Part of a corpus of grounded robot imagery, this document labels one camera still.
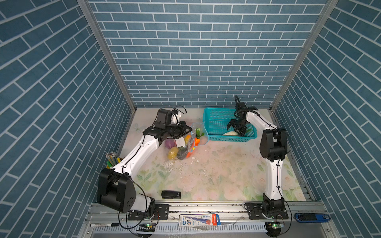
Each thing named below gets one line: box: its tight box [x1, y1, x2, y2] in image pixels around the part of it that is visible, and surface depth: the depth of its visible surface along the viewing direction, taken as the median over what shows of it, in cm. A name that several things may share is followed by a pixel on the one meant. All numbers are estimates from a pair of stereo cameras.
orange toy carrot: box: [190, 127, 205, 154], surface depth 93 cm
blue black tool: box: [294, 212, 331, 223], surface depth 72 cm
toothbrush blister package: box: [179, 213, 221, 227], surface depth 72 cm
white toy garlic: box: [222, 131, 239, 137], surface depth 101 cm
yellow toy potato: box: [167, 146, 179, 160], surface depth 91 cm
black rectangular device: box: [161, 189, 182, 199], surface depth 79 cm
